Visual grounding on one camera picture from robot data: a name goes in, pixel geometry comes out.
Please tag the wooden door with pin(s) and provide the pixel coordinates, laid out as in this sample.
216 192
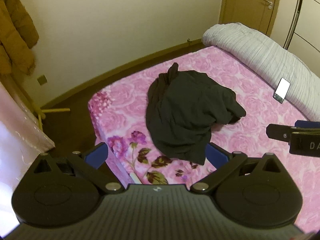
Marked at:
247 5

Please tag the brown coat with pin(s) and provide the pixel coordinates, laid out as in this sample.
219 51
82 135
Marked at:
15 30

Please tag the wall socket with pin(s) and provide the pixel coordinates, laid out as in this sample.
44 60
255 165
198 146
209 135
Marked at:
42 79

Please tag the pink shiny cloth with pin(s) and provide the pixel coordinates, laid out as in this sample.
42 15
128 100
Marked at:
17 140

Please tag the black garment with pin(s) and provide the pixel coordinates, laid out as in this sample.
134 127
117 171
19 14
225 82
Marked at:
190 110

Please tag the wooden coat rack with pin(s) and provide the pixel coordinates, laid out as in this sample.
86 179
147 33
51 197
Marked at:
37 108

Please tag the smartphone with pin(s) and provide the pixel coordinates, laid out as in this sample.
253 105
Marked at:
282 90

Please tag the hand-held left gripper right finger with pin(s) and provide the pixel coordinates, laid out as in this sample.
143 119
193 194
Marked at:
217 155

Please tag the white wardrobe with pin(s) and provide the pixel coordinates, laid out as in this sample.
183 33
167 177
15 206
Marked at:
308 17

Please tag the grey striped quilt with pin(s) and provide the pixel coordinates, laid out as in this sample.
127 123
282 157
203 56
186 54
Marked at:
262 52

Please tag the pink rose blanket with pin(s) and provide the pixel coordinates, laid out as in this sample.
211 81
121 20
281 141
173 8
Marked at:
250 85

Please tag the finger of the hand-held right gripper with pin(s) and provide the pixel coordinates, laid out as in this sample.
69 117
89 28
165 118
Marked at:
277 133
307 124

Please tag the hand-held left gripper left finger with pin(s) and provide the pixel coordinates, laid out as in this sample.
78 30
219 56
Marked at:
96 155

